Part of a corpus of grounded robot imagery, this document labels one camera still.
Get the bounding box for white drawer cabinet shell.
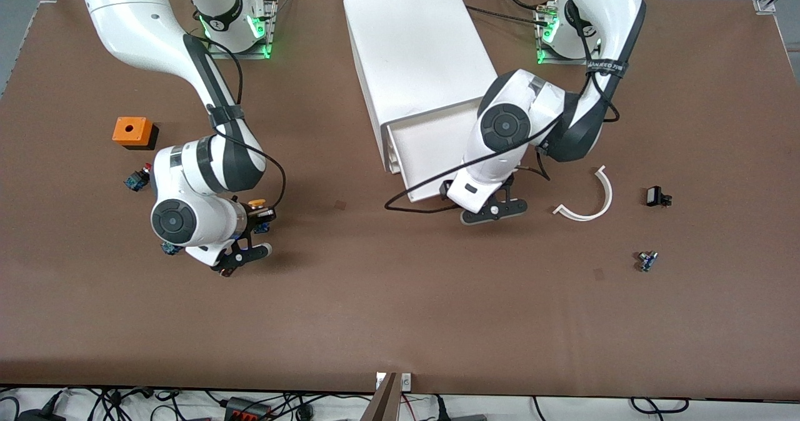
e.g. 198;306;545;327
343;0;506;175

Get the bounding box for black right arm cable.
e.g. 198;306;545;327
199;31;287;209

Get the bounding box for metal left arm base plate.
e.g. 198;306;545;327
536;2;604;66

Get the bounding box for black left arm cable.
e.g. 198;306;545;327
383;0;648;214

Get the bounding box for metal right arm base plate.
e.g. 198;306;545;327
206;0;276;60

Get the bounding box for black power strip red switches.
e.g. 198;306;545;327
224;397;274;421

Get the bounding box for orange box with hole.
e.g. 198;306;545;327
112;117;159;152

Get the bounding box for white curved plastic clip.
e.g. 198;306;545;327
552;165;614;222

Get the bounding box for red push button blue base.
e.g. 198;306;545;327
124;163;154;192

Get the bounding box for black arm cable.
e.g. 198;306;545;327
199;31;287;209
383;0;648;214

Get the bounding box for brown wooden slat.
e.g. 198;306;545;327
361;372;401;421

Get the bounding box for yellow push button blue base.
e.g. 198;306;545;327
248;199;274;235

